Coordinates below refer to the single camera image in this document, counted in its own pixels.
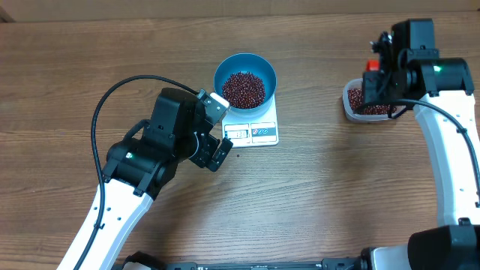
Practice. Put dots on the white digital kitchen scale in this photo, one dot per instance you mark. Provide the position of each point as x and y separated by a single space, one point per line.
245 128

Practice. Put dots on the red measuring scoop blue handle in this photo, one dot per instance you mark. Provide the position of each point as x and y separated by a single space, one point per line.
372 65

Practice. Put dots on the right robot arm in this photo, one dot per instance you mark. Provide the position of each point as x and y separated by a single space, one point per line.
440 92

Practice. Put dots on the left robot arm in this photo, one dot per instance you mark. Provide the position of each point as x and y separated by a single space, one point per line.
139 166

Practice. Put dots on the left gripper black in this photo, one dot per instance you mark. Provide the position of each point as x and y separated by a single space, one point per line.
209 152

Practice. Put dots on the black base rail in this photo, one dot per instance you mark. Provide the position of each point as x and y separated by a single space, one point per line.
143 261

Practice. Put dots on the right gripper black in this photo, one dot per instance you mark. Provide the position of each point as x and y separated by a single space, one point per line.
372 88

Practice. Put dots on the clear plastic container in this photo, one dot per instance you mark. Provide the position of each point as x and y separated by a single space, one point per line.
350 115

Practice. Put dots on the red beans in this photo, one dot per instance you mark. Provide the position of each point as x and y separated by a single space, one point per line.
244 91

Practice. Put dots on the blue bowl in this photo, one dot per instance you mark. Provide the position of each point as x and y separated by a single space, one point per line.
246 62

